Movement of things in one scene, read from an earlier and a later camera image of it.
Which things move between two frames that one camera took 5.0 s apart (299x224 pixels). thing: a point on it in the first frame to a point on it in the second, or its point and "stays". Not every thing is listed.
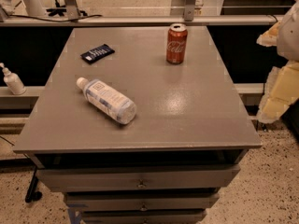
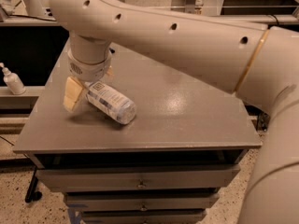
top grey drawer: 135,177 stays
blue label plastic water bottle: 110,101 stays
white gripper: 290,36 to 89,69
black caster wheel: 32,193 stays
